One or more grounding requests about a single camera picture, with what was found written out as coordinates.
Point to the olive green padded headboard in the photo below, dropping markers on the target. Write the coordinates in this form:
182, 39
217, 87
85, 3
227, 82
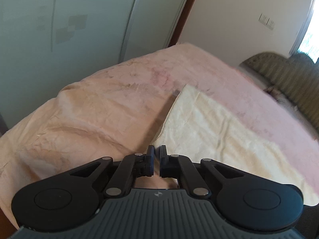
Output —
292, 82

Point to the white wall sockets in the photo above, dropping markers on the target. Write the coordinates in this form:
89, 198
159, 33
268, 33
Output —
267, 21

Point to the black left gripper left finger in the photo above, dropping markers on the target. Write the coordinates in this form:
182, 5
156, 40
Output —
69, 199

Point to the bright window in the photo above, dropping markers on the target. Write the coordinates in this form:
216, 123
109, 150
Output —
307, 38

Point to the cream white fleece pants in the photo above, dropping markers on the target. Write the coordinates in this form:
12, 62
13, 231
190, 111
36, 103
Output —
199, 127

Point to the brown wooden door frame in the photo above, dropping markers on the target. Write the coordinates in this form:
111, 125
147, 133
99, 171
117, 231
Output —
181, 22

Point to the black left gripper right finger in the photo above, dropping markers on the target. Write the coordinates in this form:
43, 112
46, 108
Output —
244, 200

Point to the pink bed blanket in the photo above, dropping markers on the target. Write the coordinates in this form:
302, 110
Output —
119, 110

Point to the white wardrobe doors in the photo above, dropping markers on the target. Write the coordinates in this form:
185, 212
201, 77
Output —
48, 44

